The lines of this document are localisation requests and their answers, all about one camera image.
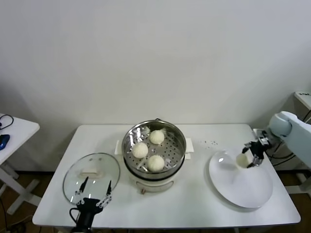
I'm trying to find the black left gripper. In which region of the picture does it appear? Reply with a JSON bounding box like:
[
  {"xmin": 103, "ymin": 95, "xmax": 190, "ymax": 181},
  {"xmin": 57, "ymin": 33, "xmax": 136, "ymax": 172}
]
[{"xmin": 74, "ymin": 176, "xmax": 113, "ymax": 227}]

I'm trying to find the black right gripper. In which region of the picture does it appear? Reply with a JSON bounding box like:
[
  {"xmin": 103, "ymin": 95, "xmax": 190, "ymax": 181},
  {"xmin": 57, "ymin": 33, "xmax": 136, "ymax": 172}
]
[{"xmin": 240, "ymin": 141, "xmax": 264, "ymax": 169}]

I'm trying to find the white steamed baozi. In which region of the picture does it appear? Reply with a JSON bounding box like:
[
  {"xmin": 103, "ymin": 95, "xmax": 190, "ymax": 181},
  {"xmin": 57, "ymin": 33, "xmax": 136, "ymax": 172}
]
[
  {"xmin": 147, "ymin": 155, "xmax": 165, "ymax": 173},
  {"xmin": 149, "ymin": 130, "xmax": 165, "ymax": 145},
  {"xmin": 235, "ymin": 153, "xmax": 249, "ymax": 169},
  {"xmin": 132, "ymin": 142, "xmax": 149, "ymax": 159}
]

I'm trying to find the round glass pot lid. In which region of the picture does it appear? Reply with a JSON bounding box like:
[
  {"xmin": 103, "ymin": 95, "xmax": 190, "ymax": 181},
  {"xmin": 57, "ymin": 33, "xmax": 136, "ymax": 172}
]
[{"xmin": 63, "ymin": 152, "xmax": 121, "ymax": 205}]

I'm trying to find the stainless steel steamer basket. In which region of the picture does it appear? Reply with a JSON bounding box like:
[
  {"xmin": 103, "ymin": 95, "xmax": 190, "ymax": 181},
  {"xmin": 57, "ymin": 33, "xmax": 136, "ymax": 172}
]
[{"xmin": 121, "ymin": 120, "xmax": 188, "ymax": 174}]

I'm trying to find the white round plate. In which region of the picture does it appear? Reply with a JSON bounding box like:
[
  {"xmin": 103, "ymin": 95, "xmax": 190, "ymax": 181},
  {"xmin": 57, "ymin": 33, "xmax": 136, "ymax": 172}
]
[{"xmin": 208, "ymin": 150, "xmax": 274, "ymax": 209}]

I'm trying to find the white electric cooker base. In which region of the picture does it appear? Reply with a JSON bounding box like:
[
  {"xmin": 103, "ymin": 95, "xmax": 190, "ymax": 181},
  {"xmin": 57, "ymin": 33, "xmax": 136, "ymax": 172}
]
[{"xmin": 114, "ymin": 137, "xmax": 196, "ymax": 195}]

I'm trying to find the white shelf with label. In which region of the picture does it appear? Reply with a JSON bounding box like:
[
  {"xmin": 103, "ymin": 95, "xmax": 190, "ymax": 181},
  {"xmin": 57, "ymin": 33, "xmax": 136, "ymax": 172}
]
[{"xmin": 294, "ymin": 91, "xmax": 311, "ymax": 110}]

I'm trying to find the white side table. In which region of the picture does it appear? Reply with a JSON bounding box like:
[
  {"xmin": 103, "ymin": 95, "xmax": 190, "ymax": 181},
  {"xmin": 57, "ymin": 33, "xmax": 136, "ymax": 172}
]
[{"xmin": 0, "ymin": 112, "xmax": 41, "ymax": 215}]

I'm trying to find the blue computer mouse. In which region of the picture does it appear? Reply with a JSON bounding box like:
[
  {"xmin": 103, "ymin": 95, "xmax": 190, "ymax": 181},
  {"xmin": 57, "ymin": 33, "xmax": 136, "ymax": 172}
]
[{"xmin": 0, "ymin": 134, "xmax": 11, "ymax": 150}]

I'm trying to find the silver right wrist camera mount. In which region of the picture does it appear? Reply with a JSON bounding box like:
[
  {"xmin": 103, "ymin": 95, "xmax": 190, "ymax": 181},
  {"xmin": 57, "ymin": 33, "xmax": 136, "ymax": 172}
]
[{"xmin": 253, "ymin": 128, "xmax": 273, "ymax": 148}]

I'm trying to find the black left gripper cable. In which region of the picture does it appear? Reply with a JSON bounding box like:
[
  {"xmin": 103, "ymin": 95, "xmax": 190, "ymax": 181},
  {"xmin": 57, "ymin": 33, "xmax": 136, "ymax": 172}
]
[{"xmin": 69, "ymin": 207, "xmax": 81, "ymax": 223}]

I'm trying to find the thin black looped cable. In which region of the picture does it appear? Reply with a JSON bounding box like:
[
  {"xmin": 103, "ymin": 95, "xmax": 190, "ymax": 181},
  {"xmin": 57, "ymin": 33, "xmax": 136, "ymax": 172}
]
[{"xmin": 0, "ymin": 114, "xmax": 15, "ymax": 131}]

